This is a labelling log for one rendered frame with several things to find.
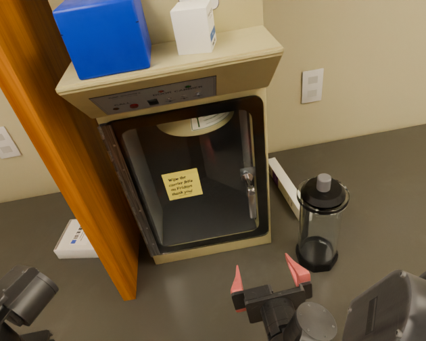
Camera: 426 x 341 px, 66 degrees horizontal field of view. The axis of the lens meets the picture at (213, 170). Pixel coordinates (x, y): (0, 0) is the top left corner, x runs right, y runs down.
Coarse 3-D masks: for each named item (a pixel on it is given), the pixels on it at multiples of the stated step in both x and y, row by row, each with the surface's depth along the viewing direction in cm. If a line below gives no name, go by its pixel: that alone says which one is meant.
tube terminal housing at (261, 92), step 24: (48, 0) 48; (144, 0) 50; (168, 0) 50; (240, 0) 51; (168, 24) 52; (216, 24) 53; (240, 24) 54; (216, 96) 61; (240, 96) 62; (264, 96) 62; (240, 240) 87; (264, 240) 89
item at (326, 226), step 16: (304, 208) 69; (320, 208) 67; (336, 208) 66; (304, 224) 74; (320, 224) 70; (336, 224) 71; (304, 240) 77; (320, 240) 74; (336, 240) 75; (304, 256) 80; (320, 256) 77
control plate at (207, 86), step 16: (192, 80) 49; (208, 80) 50; (112, 96) 49; (128, 96) 50; (144, 96) 51; (160, 96) 53; (176, 96) 54; (192, 96) 55; (208, 96) 57; (112, 112) 56
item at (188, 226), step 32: (256, 96) 61; (128, 128) 61; (160, 128) 62; (192, 128) 63; (224, 128) 64; (256, 128) 65; (128, 160) 66; (160, 160) 67; (192, 160) 68; (224, 160) 69; (256, 160) 70; (160, 192) 72; (224, 192) 74; (256, 192) 76; (160, 224) 78; (192, 224) 79; (224, 224) 81; (256, 224) 82
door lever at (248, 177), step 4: (244, 176) 72; (248, 176) 72; (252, 176) 72; (244, 180) 72; (248, 180) 71; (248, 184) 70; (248, 188) 68; (252, 188) 68; (248, 192) 69; (252, 192) 68; (248, 196) 69; (252, 196) 69; (248, 200) 70; (252, 200) 70; (248, 204) 72; (252, 204) 71; (252, 208) 71; (252, 212) 72; (256, 212) 73; (252, 216) 73; (256, 216) 73
